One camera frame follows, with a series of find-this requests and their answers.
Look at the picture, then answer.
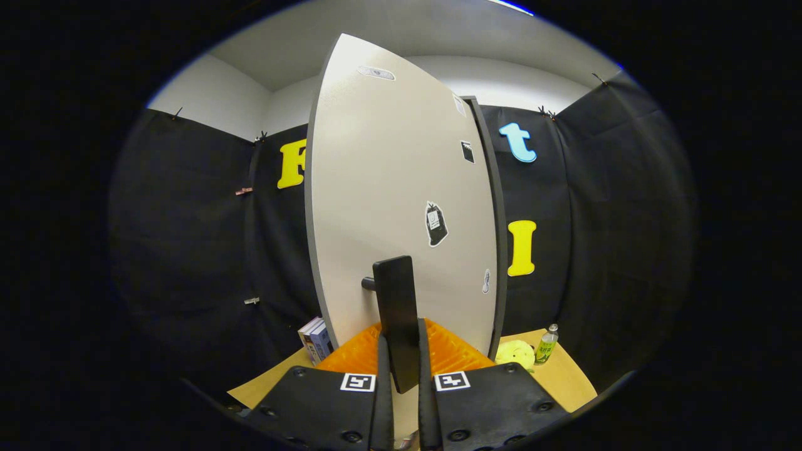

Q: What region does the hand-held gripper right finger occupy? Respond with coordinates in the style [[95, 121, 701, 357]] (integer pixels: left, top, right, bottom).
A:
[[417, 318, 568, 451]]

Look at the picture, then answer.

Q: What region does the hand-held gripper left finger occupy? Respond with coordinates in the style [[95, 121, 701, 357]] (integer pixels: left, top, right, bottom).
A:
[[238, 321, 395, 451]]

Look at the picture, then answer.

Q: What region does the black cabinet door handle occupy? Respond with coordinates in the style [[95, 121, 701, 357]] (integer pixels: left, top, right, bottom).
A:
[[362, 255, 422, 394]]

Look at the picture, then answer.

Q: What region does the grey shoe cabinet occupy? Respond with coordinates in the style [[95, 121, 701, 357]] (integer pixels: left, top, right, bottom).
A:
[[464, 96, 508, 361]]

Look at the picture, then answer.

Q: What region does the beige shoe cabinet door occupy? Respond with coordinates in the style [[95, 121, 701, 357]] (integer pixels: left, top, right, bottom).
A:
[[305, 33, 500, 376]]

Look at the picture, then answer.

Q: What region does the yellow plush toy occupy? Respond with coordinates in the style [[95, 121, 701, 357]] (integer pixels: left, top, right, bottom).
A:
[[495, 340, 536, 371]]

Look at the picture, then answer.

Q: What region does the white book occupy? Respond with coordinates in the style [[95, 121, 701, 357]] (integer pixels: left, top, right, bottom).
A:
[[298, 317, 323, 364]]

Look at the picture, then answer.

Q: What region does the green drink bottle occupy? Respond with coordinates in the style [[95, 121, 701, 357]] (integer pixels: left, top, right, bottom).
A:
[[534, 324, 559, 365]]

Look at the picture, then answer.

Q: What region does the black backdrop cloth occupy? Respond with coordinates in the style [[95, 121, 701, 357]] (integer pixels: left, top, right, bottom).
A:
[[110, 72, 699, 402]]

